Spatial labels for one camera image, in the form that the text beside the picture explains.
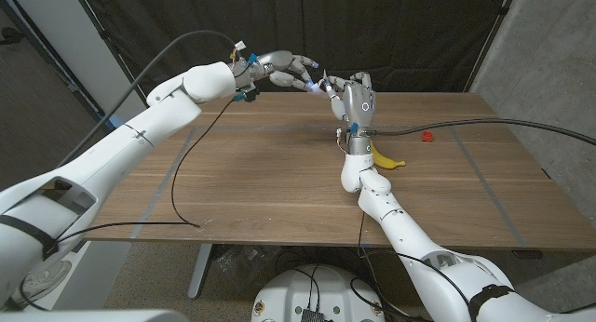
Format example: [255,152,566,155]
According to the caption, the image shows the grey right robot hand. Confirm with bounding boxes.
[320,71,377,130]

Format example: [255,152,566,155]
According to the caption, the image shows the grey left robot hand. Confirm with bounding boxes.
[254,49,321,92]

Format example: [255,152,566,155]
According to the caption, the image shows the yellow banana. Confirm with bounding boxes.
[370,142,407,170]

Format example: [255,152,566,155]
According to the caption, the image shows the grey tape outline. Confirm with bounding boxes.
[129,124,528,248]

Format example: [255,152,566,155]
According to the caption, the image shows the black backdrop curtain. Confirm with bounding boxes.
[74,0,519,113]

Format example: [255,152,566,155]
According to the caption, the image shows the black backdrop stand pole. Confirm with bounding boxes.
[464,0,519,93]
[69,0,156,114]

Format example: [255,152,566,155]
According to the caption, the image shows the white robot torso dome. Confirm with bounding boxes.
[251,264,386,322]

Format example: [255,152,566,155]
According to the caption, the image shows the clear plastic bag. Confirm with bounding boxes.
[214,244,277,290]

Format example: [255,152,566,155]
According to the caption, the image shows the black finned torso module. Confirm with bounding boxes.
[300,306,328,322]

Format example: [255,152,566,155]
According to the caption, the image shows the metal table leg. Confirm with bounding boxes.
[187,243,214,299]

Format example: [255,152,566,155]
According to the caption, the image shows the white robot torso rim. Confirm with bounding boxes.
[0,309,188,322]

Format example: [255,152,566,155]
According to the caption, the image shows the white floor device housing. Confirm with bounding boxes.
[18,259,75,298]

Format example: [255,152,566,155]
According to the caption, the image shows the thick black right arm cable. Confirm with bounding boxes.
[367,118,596,147]

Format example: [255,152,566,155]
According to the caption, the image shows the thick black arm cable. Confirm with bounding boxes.
[367,118,596,147]
[55,30,239,169]

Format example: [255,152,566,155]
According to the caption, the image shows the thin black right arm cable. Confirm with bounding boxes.
[348,209,472,319]

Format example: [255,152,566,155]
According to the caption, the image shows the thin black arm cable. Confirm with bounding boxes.
[348,209,472,319]
[18,97,235,313]

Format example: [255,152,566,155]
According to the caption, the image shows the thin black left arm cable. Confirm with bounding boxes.
[18,97,235,313]

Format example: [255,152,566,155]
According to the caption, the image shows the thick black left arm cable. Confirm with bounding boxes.
[55,30,239,169]

